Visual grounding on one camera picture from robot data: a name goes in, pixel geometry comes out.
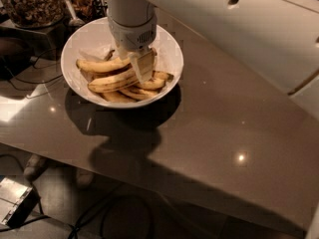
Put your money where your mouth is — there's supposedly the glass jar of nuts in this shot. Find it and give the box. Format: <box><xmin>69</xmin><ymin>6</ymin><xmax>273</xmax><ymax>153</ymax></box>
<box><xmin>1</xmin><ymin>0</ymin><xmax>64</xmax><ymax>29</ymax></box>

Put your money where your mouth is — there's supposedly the metal scoop spoon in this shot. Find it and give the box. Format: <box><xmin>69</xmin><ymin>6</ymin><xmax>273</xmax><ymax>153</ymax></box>
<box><xmin>64</xmin><ymin>0</ymin><xmax>85</xmax><ymax>28</ymax></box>

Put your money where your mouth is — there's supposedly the black device with cable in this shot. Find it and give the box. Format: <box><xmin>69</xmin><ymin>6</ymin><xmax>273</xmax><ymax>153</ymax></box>
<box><xmin>0</xmin><ymin>37</ymin><xmax>62</xmax><ymax>101</ymax></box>

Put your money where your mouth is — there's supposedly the white ceramic bowl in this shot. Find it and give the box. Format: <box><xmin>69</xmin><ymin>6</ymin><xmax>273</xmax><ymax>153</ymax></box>
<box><xmin>61</xmin><ymin>18</ymin><xmax>183</xmax><ymax>109</ymax></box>

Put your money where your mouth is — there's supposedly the grey metal box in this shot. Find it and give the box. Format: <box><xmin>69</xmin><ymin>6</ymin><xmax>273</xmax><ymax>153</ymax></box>
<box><xmin>0</xmin><ymin>177</ymin><xmax>39</xmax><ymax>228</ymax></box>

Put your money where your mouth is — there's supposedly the dark snack container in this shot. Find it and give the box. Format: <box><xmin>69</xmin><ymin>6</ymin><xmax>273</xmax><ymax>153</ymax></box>
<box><xmin>71</xmin><ymin>0</ymin><xmax>94</xmax><ymax>23</ymax></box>

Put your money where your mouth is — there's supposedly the small right yellow banana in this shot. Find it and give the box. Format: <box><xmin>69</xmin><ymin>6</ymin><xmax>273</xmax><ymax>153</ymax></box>
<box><xmin>136</xmin><ymin>71</ymin><xmax>173</xmax><ymax>90</ymax></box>

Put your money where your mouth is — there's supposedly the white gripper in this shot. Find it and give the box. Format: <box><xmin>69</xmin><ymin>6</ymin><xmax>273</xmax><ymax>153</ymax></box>
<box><xmin>108</xmin><ymin>12</ymin><xmax>157</xmax><ymax>83</ymax></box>

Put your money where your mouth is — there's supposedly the long front yellow banana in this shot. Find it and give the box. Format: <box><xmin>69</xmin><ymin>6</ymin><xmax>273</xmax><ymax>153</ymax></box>
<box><xmin>88</xmin><ymin>68</ymin><xmax>138</xmax><ymax>93</ymax></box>

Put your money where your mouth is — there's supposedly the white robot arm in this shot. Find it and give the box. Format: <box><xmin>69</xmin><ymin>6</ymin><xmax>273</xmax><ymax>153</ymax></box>
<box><xmin>108</xmin><ymin>0</ymin><xmax>319</xmax><ymax>119</ymax></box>

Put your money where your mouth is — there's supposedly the black floor cable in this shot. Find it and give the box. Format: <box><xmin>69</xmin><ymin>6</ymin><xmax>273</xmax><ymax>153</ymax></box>
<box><xmin>0</xmin><ymin>152</ymin><xmax>156</xmax><ymax>239</ymax></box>

